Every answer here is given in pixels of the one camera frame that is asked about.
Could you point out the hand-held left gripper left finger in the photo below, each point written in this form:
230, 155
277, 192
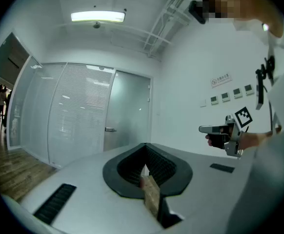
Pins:
111, 174

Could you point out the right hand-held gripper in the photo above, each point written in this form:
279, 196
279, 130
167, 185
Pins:
233, 133

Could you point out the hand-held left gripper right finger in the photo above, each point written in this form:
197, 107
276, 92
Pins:
181, 177

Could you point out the frosted glass door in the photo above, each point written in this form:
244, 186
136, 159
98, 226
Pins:
128, 111

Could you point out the person's right forearm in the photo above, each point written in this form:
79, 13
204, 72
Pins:
253, 138

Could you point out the person's right hand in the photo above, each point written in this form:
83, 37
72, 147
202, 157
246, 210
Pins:
209, 140

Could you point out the glass partition with blinds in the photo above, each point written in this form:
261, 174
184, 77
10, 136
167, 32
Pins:
78, 116

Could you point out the person's white shirt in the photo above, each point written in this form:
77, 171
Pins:
278, 179

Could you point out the round ceiling smoke detector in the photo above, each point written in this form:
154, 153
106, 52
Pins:
97, 25

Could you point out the rectangular ceiling light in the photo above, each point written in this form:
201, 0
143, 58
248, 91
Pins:
98, 16

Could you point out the white wall switch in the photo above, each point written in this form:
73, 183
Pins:
203, 103

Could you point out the white wall thermostat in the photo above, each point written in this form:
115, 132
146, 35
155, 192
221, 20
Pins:
237, 93
225, 97
249, 90
214, 100

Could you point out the no smoking wall sign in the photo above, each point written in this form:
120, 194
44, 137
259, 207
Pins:
221, 80

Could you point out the black chest mount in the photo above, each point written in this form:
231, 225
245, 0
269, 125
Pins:
261, 89

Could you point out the black head-worn camera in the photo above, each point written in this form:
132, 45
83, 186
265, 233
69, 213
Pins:
196, 11

